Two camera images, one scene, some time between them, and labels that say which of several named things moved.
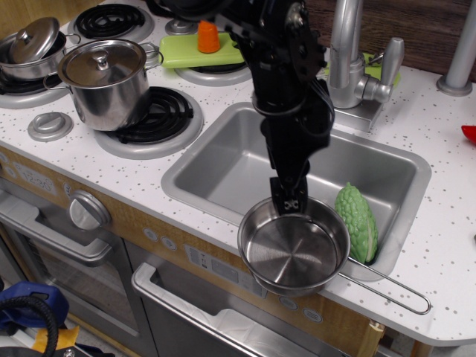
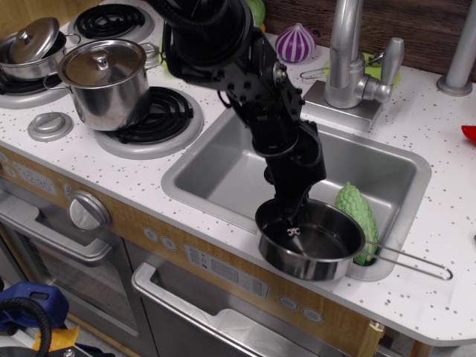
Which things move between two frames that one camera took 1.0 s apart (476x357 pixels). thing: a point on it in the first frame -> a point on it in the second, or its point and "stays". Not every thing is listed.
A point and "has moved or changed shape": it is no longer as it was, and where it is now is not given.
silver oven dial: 88,212 stays
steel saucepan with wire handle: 305,254 has moved or changed shape
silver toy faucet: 358,99 stays
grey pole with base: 462,71 stays
